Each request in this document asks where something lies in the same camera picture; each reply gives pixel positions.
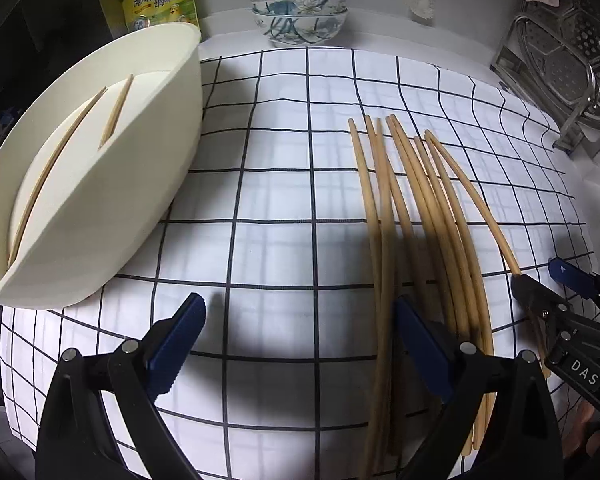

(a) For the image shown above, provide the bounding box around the perforated metal steamer plate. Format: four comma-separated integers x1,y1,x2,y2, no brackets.
514,2,600,133

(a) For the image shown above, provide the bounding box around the yellow seasoning pouch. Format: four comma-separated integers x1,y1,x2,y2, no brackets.
121,0,202,41

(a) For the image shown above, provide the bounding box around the person's right hand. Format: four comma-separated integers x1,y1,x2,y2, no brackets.
572,399,600,430

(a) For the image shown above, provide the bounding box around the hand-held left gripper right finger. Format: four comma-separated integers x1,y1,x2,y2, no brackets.
392,296,566,480

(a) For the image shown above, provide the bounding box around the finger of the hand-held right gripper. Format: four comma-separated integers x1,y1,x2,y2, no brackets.
548,258,600,328
511,273,600,343

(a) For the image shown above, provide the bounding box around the bundle of wooden chopsticks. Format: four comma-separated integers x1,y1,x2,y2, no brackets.
348,115,497,473

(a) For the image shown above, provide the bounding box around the black glossy appliance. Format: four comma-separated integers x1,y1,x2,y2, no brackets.
0,0,123,121

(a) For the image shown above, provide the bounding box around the slender wooden chopstick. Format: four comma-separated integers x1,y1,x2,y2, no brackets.
98,74,134,150
424,130,523,277
7,86,108,267

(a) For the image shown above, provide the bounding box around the metal rack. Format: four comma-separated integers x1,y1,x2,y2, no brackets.
490,42,600,153

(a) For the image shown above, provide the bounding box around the cream plastic basin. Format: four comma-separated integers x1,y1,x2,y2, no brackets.
0,21,204,308

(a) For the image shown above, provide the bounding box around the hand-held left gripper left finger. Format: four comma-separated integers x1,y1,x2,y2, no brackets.
35,292,207,480

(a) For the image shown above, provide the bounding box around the stack of floral bowls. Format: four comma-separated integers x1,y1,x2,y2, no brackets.
252,7,350,50

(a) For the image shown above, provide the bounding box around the white black-checked cloth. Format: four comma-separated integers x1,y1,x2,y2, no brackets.
0,46,600,468

